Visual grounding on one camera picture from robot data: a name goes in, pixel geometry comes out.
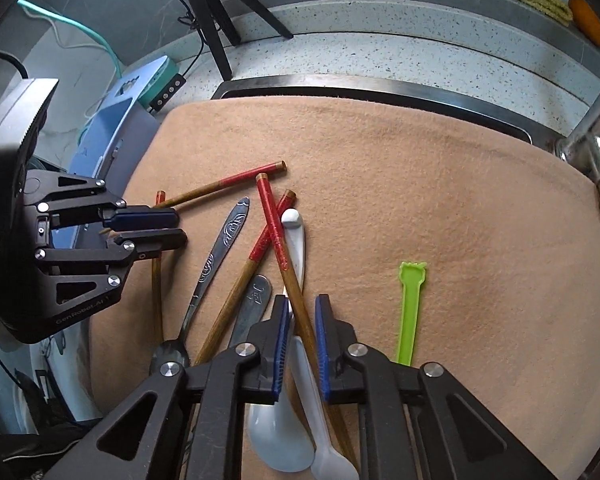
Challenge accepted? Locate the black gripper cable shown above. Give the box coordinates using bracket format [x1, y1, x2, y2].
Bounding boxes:
[0, 51, 31, 81]

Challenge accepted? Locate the black tripod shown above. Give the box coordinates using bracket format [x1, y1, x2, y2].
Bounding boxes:
[172, 0, 295, 81]

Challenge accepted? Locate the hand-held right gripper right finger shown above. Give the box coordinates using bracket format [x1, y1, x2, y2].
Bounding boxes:
[314, 294, 561, 480]

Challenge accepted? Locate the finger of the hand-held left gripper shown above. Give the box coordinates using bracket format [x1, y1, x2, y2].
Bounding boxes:
[25, 169, 180, 230]
[34, 228, 189, 312]

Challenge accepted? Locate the brown felt mat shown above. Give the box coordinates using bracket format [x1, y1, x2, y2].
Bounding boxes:
[87, 97, 600, 480]

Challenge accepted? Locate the black tripod cable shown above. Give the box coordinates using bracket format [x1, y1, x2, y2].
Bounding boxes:
[140, 0, 204, 75]

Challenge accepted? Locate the green plastic spoon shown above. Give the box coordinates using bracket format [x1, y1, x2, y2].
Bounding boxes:
[396, 261, 428, 367]

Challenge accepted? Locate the metal utensil handle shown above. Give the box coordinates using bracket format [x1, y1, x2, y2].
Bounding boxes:
[227, 274, 273, 348]

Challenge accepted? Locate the red and wooden chopstick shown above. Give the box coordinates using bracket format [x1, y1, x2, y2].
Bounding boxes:
[255, 173, 361, 471]
[152, 161, 287, 209]
[194, 189, 297, 366]
[151, 190, 167, 346]

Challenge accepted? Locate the white plastic spork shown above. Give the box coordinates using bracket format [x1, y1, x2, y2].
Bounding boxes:
[287, 335, 362, 480]

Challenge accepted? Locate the teal cable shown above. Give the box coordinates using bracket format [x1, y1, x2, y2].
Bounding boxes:
[17, 0, 123, 73]

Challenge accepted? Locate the steel spoon with embossed handle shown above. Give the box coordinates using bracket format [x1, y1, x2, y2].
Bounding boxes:
[149, 196, 252, 376]

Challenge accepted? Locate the teal and white power strip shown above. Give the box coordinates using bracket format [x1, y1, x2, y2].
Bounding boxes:
[140, 56, 187, 113]

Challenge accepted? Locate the white cable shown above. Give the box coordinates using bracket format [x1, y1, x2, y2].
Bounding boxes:
[35, 10, 116, 56]

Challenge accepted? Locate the white ceramic soup spoon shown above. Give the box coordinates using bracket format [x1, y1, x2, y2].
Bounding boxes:
[247, 208, 317, 473]

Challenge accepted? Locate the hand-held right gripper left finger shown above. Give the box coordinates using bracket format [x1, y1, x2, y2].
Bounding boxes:
[45, 295, 296, 480]

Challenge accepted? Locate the orange carrot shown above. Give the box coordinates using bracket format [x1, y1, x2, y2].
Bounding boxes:
[567, 0, 600, 51]

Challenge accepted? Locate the blue plastic utensil basket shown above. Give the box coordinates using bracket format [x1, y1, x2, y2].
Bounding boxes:
[66, 56, 163, 251]

